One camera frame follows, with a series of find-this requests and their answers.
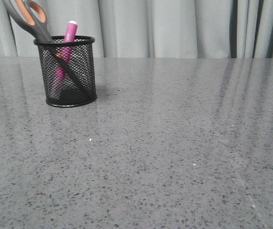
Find grey curtain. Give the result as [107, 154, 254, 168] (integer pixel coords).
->
[0, 0, 273, 59]

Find black mesh pen cup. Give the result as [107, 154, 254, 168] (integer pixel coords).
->
[33, 35, 97, 107]

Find pink marker pen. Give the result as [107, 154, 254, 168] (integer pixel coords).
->
[54, 20, 78, 93]

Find grey orange scissors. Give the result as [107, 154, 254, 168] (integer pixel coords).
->
[3, 0, 91, 99]

